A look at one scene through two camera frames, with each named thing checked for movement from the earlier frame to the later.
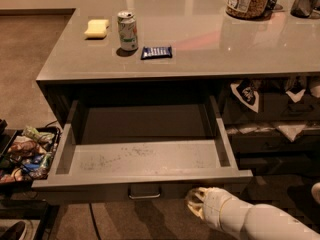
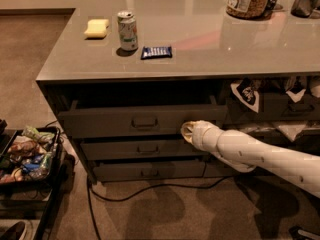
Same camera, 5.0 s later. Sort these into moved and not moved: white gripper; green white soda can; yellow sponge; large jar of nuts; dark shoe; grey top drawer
Moved: grey top drawer; white gripper
Not moved: dark shoe; yellow sponge; green white soda can; large jar of nuts
